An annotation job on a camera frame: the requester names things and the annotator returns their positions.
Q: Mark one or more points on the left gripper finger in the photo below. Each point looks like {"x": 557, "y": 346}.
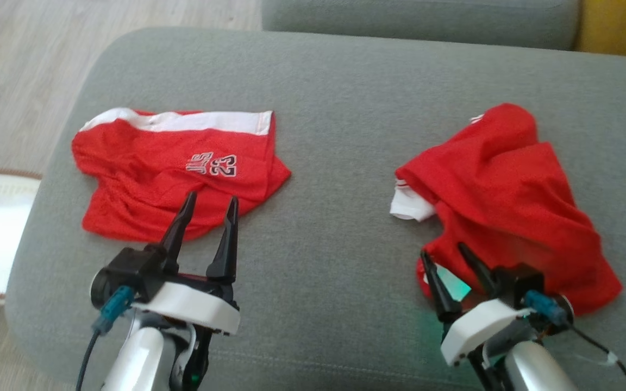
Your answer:
{"x": 178, "y": 239}
{"x": 226, "y": 250}

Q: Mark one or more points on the red jersey white trim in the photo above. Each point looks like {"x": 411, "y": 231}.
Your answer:
{"x": 508, "y": 190}

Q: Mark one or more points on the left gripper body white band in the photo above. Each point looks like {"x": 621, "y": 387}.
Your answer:
{"x": 193, "y": 307}

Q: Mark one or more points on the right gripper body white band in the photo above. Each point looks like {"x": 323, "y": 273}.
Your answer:
{"x": 481, "y": 326}

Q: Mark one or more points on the large grey ottoman cushion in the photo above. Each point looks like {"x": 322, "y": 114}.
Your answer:
{"x": 335, "y": 217}

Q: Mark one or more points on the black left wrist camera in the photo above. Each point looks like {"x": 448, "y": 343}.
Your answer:
{"x": 128, "y": 271}

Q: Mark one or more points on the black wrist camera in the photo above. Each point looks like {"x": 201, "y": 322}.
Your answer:
{"x": 128, "y": 271}
{"x": 519, "y": 282}

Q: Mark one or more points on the grey sofa seat cushion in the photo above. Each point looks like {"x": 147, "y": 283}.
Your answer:
{"x": 427, "y": 21}

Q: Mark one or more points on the yellow sofa backrest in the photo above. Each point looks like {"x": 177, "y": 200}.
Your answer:
{"x": 623, "y": 27}

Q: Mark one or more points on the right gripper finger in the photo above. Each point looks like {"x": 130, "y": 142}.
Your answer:
{"x": 442, "y": 296}
{"x": 480, "y": 271}

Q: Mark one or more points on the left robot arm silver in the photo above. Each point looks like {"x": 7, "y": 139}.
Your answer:
{"x": 139, "y": 358}

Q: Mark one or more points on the red basketball shorts number 23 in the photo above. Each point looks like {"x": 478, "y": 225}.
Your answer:
{"x": 144, "y": 168}

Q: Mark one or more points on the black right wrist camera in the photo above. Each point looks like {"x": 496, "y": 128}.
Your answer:
{"x": 519, "y": 282}

